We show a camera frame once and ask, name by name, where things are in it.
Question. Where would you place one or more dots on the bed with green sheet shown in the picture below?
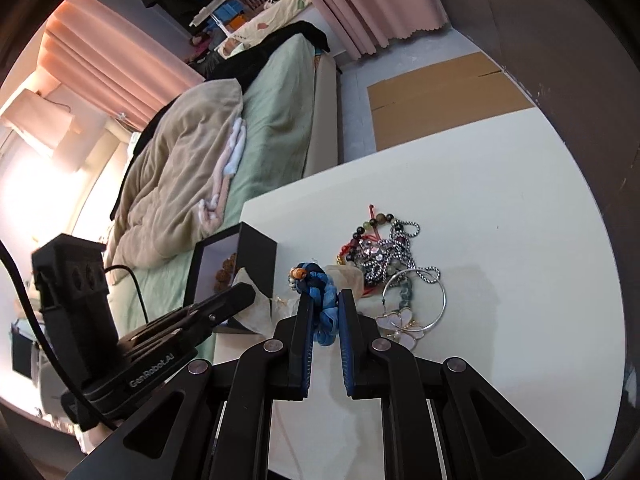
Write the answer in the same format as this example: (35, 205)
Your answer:
(285, 100)

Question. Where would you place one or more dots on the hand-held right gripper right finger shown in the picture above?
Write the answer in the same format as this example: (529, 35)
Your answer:
(347, 350)

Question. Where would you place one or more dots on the blue storage box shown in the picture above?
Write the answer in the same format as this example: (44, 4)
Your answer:
(227, 10)

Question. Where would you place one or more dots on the pink butterfly pendant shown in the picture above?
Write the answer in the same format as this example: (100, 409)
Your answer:
(395, 321)

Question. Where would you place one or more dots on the cream printed bedding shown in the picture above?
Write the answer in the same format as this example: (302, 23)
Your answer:
(270, 15)

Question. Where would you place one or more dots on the black jewelry box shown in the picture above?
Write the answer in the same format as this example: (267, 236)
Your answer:
(257, 260)

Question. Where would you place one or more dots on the silver bangle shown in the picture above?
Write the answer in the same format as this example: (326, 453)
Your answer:
(443, 300)

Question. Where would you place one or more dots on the flat cardboard sheet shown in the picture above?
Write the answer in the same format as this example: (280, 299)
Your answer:
(440, 100)

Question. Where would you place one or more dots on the beige blanket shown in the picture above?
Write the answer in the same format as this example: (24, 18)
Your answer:
(170, 160)

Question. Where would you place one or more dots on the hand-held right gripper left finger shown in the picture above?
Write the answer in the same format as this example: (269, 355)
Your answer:
(303, 350)

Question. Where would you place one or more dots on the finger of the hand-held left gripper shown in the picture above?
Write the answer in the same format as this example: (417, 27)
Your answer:
(225, 302)

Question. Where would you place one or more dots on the white tissue paper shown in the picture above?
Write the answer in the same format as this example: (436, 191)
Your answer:
(250, 305)

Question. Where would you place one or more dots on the small clear plastic bag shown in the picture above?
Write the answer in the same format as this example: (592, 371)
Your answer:
(347, 277)

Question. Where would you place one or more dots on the black cloth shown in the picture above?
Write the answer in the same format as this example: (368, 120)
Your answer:
(290, 35)

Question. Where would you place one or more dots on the pink curtain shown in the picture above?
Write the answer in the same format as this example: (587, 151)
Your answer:
(360, 0)
(115, 60)

